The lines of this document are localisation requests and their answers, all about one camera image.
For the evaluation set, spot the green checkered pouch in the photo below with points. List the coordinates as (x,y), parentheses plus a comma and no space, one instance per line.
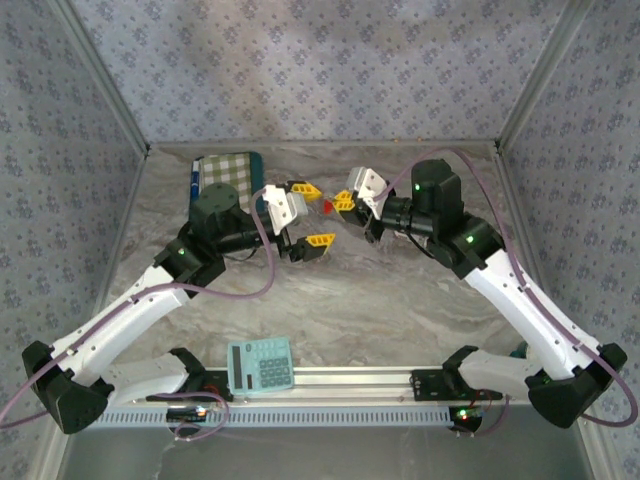
(258,172)

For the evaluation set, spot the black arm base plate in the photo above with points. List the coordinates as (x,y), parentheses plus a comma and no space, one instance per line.
(425,387)
(224,395)

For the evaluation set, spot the aluminium corner post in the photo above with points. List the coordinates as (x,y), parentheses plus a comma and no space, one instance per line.
(545,75)
(107,85)

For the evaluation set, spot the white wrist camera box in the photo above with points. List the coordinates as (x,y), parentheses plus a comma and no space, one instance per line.
(370,187)
(285,210)

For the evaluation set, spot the light blue calculator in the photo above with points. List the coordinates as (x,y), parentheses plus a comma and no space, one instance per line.
(260,367)

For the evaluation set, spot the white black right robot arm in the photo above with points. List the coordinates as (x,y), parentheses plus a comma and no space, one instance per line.
(535,315)

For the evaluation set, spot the blue white pen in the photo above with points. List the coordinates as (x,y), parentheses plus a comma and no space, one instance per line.
(194,179)

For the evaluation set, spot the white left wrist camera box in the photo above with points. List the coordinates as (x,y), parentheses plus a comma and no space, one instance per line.
(285,210)

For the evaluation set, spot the aluminium mounting rail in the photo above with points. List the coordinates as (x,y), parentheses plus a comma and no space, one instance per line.
(350,382)

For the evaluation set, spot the aluminium frame bar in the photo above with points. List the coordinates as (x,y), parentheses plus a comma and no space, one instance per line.
(136,175)
(507,175)

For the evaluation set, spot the black controller board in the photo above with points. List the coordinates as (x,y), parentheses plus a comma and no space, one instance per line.
(187,413)
(465,416)

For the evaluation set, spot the teal clock with white dial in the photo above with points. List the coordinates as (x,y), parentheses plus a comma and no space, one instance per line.
(518,351)

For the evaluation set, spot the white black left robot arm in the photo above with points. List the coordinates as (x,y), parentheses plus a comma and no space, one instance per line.
(115,325)

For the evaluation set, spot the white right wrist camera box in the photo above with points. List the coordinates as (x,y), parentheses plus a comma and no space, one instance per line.
(370,187)

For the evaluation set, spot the red key tag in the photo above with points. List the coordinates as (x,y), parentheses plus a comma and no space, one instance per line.
(328,207)

